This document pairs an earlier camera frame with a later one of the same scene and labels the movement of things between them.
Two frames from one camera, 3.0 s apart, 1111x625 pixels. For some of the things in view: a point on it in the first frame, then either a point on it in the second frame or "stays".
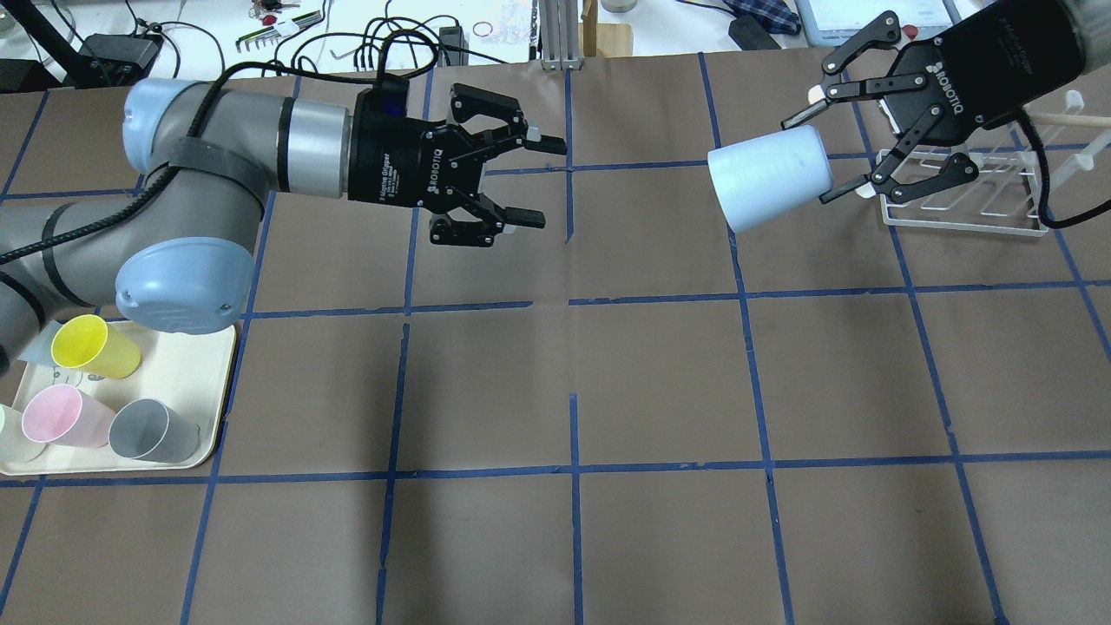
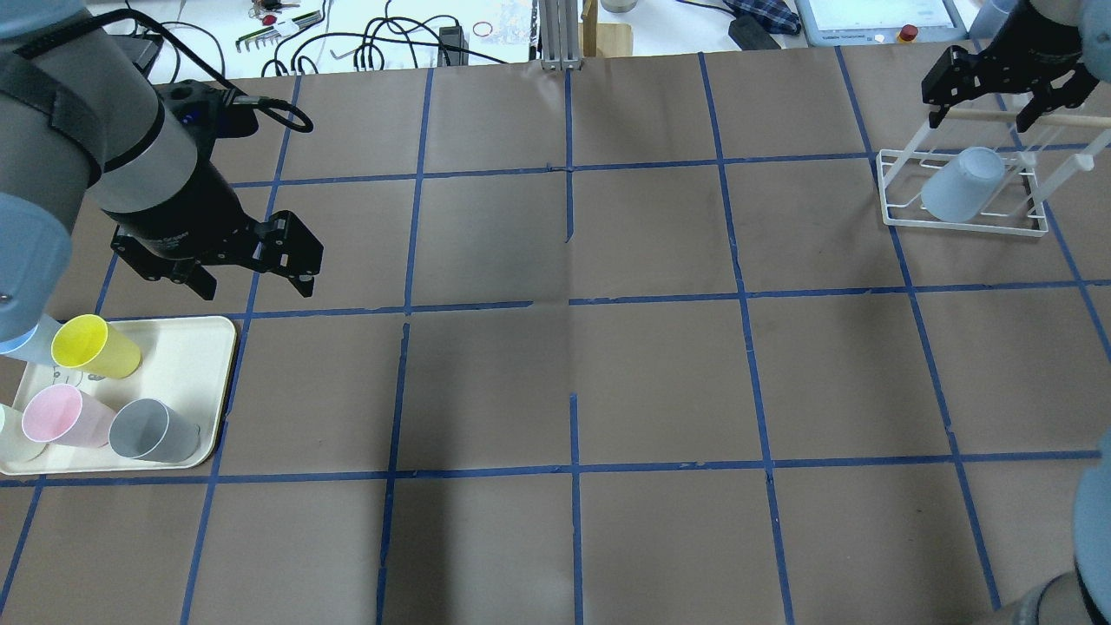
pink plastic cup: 62,414 stays
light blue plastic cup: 759,177 -> 958,190
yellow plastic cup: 88,343 stays
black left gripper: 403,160 -> 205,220
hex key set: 273,34 stays
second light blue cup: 40,352 stays
